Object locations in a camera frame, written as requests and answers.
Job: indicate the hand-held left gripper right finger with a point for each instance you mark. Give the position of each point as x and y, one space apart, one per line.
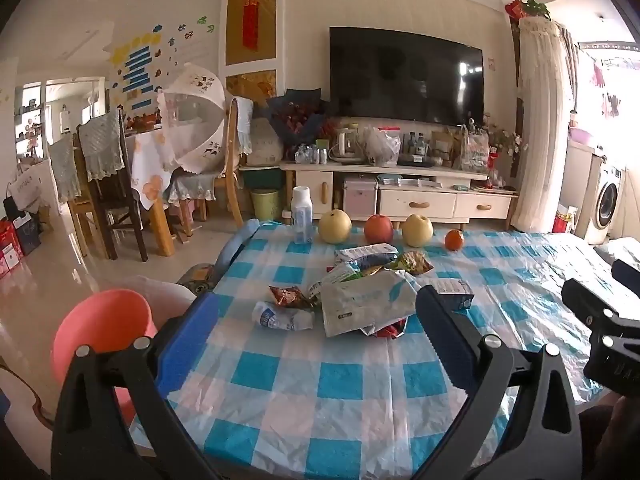
445 340

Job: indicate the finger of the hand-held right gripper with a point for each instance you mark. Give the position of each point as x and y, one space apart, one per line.
585 297
627 275

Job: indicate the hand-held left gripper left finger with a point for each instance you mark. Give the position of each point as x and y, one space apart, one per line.
192 335

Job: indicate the small blue carton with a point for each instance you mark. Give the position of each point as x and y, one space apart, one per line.
452 294

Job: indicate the green yellow snack wrapper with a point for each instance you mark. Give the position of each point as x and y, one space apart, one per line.
412 263

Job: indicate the pink plastic bucket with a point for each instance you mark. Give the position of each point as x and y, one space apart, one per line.
100 320

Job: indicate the brown red snack wrapper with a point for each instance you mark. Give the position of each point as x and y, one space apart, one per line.
287 295

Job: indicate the white and blue snack wrapper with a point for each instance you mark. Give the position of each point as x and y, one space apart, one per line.
365 253

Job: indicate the green and white wrapper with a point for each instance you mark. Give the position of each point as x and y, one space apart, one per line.
336 276

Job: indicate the white washing machine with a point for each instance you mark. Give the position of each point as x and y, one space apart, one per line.
605 205

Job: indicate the orange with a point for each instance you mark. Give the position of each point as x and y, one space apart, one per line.
454 240

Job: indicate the blue chair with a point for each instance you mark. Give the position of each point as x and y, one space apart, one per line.
237 245

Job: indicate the blue checked plastic tablecloth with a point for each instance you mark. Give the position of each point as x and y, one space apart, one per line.
340 380

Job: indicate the large yellow pear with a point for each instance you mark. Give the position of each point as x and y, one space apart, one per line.
417 231

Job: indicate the red apple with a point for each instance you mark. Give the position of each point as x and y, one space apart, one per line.
378 230

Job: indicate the cream television cabinet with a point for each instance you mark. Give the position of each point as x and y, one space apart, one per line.
415 204

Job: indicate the pink basin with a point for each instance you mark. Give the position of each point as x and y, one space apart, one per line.
580 135

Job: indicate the green waste bin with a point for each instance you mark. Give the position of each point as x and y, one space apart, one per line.
265 205

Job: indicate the small yellow pear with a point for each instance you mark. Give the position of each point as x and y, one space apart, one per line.
335 227

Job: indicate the white plastic bottle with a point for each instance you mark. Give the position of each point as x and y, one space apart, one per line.
301 215

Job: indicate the silver metal case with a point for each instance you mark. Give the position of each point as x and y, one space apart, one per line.
360 197

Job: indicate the dining table with floral cloth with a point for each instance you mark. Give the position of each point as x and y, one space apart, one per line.
147 170

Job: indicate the standing air conditioner lace cover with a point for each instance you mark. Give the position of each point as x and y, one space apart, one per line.
542 125

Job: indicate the wooden chair with towel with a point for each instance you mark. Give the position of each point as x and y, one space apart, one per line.
232 160

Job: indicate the printed shopping bag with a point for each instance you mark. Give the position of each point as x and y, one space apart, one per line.
474 152

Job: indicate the brown paper bag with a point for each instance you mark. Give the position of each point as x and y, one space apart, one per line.
444 147

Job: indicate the red gift box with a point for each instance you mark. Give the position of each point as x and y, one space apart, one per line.
9 252

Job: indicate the clear plastic bag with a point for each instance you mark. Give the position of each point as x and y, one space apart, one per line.
381 146

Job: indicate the wooden chair with grey cover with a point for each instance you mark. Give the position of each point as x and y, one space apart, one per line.
64 170

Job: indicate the dark chair with grey cover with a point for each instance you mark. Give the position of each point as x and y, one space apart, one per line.
102 145

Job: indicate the row of small bottles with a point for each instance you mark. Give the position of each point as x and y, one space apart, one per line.
310 154

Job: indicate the white electric kettle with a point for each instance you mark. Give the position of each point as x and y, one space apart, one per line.
346 144

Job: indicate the white mesh food cover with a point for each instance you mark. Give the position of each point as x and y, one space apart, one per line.
197 110

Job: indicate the dark blue flower bouquet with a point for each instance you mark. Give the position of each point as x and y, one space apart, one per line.
295 115

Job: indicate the black flat television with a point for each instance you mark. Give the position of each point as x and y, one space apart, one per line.
405 75

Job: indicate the green plant with red ornament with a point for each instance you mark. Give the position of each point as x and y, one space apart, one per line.
530 8

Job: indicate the coloured wall stickers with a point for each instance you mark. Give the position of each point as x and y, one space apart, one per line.
137 67

